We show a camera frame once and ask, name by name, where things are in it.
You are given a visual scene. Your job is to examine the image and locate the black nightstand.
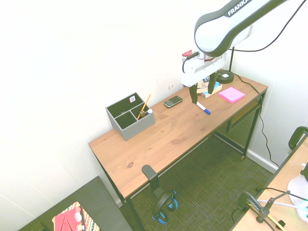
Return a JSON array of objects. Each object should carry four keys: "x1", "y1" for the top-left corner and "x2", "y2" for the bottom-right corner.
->
[{"x1": 17, "y1": 175, "x2": 133, "y2": 231}]

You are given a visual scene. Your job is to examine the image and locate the pink sticky note pad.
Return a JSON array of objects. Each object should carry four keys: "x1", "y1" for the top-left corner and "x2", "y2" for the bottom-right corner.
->
[{"x1": 218, "y1": 86, "x2": 246, "y2": 104}]

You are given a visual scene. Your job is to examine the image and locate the small colourful box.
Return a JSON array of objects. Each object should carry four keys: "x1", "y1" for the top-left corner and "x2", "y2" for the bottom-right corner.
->
[{"x1": 201, "y1": 81, "x2": 223, "y2": 98}]

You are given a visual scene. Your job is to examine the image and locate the grey fabric desk organizer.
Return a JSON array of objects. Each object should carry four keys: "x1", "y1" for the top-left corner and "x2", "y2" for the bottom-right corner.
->
[{"x1": 105, "y1": 92, "x2": 156, "y2": 141}]

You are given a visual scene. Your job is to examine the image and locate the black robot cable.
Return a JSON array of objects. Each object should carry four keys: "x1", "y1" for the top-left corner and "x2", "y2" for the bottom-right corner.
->
[{"x1": 231, "y1": 0, "x2": 308, "y2": 52}]

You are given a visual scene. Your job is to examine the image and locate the white green power strip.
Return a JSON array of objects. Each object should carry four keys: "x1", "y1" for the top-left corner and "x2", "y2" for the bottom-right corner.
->
[{"x1": 296, "y1": 200, "x2": 308, "y2": 219}]

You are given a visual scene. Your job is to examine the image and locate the striped patterned book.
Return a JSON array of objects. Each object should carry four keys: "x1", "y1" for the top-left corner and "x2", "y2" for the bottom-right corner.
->
[{"x1": 59, "y1": 201, "x2": 101, "y2": 231}]

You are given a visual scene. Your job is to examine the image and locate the black lamp power cable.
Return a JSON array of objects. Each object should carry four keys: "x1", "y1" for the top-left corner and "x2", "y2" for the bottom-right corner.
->
[{"x1": 232, "y1": 73, "x2": 280, "y2": 167}]

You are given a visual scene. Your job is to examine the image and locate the black keypad mobile phone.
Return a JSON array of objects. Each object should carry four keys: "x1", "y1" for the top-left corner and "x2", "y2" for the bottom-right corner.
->
[{"x1": 163, "y1": 95, "x2": 184, "y2": 109}]

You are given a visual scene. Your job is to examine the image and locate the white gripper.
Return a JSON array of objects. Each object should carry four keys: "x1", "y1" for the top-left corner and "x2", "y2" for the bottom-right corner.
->
[{"x1": 180, "y1": 51, "x2": 228, "y2": 105}]

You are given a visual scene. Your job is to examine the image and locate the black C clamp with stand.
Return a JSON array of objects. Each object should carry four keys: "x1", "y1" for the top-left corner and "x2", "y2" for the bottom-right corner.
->
[{"x1": 236, "y1": 190, "x2": 291, "y2": 230}]

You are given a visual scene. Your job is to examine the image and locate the thin black cable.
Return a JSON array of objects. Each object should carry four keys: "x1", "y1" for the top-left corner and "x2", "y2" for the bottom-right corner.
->
[{"x1": 255, "y1": 186, "x2": 308, "y2": 201}]

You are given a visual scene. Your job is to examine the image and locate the red sticky notes book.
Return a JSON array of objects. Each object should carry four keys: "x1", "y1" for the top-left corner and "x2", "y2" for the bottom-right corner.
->
[{"x1": 51, "y1": 208, "x2": 84, "y2": 231}]

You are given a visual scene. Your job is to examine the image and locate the black blue headphones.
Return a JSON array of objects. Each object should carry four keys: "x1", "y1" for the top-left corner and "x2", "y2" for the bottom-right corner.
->
[{"x1": 151, "y1": 190, "x2": 179, "y2": 225}]

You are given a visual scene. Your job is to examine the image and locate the wooden desk black frame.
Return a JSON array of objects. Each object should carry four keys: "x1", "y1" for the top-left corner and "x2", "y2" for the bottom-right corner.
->
[{"x1": 88, "y1": 72, "x2": 269, "y2": 231}]

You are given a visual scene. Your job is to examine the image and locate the black desk lamp base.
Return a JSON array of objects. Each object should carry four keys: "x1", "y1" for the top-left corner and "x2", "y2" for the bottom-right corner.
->
[{"x1": 215, "y1": 46, "x2": 235, "y2": 84}]

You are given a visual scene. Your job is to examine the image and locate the white round device base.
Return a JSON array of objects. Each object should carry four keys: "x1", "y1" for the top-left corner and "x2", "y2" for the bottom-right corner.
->
[{"x1": 287, "y1": 162, "x2": 308, "y2": 205}]

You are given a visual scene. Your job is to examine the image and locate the large black table clamp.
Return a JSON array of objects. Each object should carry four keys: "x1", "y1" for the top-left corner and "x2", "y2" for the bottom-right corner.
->
[{"x1": 288, "y1": 126, "x2": 308, "y2": 150}]

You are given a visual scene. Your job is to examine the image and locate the orange pencil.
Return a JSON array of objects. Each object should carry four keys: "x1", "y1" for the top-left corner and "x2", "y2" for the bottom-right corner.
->
[{"x1": 137, "y1": 93, "x2": 152, "y2": 120}]

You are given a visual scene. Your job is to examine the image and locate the light wooden work table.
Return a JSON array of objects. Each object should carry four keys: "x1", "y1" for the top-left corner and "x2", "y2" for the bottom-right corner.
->
[{"x1": 228, "y1": 141, "x2": 308, "y2": 231}]

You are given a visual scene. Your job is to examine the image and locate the white marker blue cap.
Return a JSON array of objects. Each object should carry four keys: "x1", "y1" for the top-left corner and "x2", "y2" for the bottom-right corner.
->
[{"x1": 196, "y1": 101, "x2": 212, "y2": 115}]

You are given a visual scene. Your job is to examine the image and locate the wrist camera red white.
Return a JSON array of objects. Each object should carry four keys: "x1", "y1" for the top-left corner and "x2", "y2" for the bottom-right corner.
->
[{"x1": 181, "y1": 49, "x2": 201, "y2": 61}]

